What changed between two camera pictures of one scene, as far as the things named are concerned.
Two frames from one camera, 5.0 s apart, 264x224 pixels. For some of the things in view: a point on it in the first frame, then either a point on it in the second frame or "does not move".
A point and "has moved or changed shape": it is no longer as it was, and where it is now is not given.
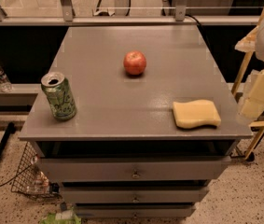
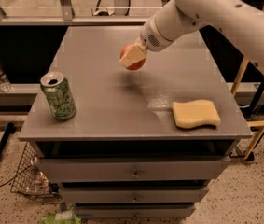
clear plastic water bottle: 1,77 does not move
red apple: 134,63 has moved or changed shape
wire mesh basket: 31,180 does not move
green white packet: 65,217 does not move
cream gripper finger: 263,88 -> 156,35
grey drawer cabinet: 121,155 does not move
